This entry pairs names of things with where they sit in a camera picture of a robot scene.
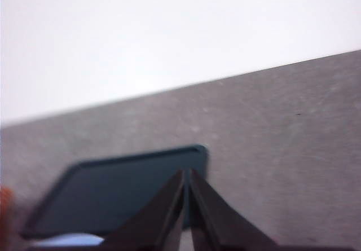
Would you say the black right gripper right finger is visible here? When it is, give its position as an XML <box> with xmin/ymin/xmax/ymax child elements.
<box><xmin>190</xmin><ymin>169</ymin><xmax>278</xmax><ymax>251</ymax></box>

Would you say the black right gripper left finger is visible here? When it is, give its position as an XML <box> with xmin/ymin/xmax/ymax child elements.
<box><xmin>99</xmin><ymin>169</ymin><xmax>185</xmax><ymax>251</ymax></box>

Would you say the light blue plate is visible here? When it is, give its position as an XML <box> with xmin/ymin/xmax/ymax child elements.
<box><xmin>35</xmin><ymin>234</ymin><xmax>105</xmax><ymax>247</ymax></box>

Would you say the brown wicker basket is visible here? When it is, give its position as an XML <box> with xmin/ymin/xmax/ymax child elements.
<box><xmin>0</xmin><ymin>187</ymin><xmax>14</xmax><ymax>235</ymax></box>

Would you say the dark green tray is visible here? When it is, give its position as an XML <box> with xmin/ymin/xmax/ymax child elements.
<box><xmin>22</xmin><ymin>144</ymin><xmax>209</xmax><ymax>238</ymax></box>

